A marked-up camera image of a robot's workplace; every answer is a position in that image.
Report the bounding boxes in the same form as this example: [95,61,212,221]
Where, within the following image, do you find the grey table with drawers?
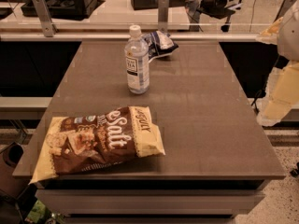
[14,41,285,224]

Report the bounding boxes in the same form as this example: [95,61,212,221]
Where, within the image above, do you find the black tray box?
[21,0,106,21]

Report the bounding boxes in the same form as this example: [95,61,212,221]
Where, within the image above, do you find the metal bracket left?
[32,0,56,37]

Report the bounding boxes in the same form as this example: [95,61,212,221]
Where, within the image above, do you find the dark bin at left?
[0,142,28,203]

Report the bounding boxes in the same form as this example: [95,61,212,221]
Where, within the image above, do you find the black cable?
[250,54,281,115]

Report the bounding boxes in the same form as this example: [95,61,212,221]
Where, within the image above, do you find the metal bracket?
[275,0,297,21]
[32,0,56,37]
[158,0,169,32]

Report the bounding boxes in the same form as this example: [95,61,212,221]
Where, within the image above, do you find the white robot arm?
[256,2,299,126]

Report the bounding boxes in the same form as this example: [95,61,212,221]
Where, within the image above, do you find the metal bracket middle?
[158,0,169,32]

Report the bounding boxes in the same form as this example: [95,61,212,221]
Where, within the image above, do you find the clear plastic water bottle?
[124,25,150,94]

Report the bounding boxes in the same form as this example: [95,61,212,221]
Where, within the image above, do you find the brown yellow chip bag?
[31,106,165,183]

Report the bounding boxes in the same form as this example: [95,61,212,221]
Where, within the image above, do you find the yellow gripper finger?
[256,17,283,45]
[257,61,299,126]

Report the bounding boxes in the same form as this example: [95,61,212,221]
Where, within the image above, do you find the blue chip bag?
[143,31,178,63]

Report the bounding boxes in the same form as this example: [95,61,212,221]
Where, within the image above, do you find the glass barrier panel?
[0,0,283,34]

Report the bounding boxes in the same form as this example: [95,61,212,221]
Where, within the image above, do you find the metal bracket right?
[275,0,297,21]

